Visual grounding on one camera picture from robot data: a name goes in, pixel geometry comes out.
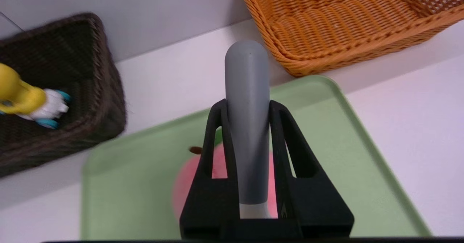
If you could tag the light green plastic tray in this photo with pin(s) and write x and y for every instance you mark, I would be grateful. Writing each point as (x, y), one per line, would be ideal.
(344, 156)

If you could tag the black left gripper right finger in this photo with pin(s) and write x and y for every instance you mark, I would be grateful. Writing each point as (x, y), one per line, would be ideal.
(311, 210)

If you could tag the yellow duck toy car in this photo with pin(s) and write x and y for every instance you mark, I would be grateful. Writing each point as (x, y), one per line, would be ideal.
(21, 96)

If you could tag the pink plush peach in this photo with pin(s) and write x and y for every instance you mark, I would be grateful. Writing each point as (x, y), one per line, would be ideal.
(186, 188)

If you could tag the dark brown wicker basket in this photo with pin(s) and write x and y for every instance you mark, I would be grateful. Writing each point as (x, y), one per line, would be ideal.
(98, 101)

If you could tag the orange wicker basket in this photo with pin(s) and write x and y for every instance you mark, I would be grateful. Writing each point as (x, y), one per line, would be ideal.
(326, 29)

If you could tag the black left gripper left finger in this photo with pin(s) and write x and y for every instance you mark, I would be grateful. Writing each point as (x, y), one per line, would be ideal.
(210, 206)

